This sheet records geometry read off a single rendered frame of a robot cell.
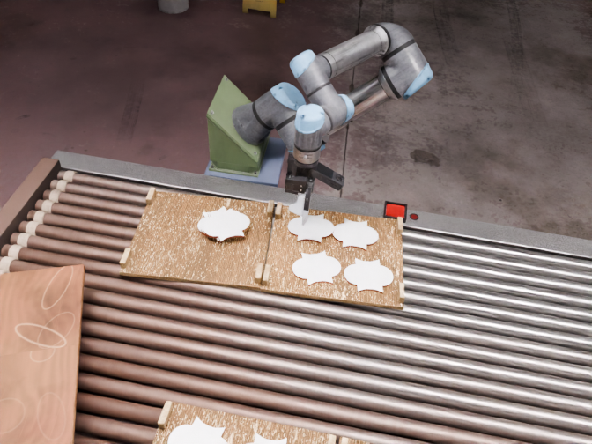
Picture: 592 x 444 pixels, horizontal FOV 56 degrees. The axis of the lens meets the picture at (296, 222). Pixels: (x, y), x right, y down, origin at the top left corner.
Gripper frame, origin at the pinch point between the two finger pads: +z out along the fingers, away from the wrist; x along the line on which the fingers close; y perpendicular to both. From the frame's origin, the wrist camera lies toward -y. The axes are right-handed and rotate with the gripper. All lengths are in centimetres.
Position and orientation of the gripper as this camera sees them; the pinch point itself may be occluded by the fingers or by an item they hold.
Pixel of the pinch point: (307, 208)
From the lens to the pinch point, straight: 169.8
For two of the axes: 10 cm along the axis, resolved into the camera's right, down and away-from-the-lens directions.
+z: -0.6, 6.9, 7.2
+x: -1.4, 7.1, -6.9
